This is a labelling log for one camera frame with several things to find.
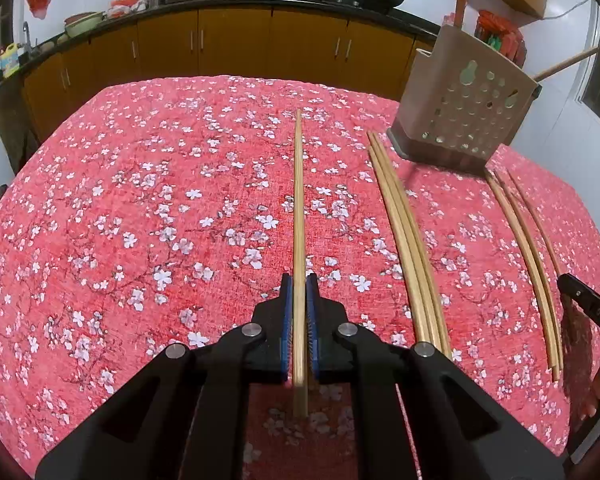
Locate green basin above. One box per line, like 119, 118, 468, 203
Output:
64, 11, 106, 38

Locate orange lower kitchen cabinets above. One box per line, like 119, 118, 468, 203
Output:
20, 6, 435, 138

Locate wooden pole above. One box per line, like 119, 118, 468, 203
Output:
532, 47, 600, 83

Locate red packaged goods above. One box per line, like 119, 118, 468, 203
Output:
475, 9, 528, 68

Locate yellow detergent bottle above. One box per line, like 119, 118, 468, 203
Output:
1, 42, 21, 79

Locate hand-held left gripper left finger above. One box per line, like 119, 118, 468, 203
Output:
35, 272, 293, 480

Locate beige perforated chopstick holder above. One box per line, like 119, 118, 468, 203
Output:
386, 24, 542, 177

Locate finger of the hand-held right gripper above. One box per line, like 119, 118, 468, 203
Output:
557, 274, 600, 402
565, 402, 600, 463

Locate red bag on counter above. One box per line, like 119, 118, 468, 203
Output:
107, 0, 140, 18

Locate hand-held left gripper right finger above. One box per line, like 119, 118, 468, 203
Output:
306, 272, 566, 480

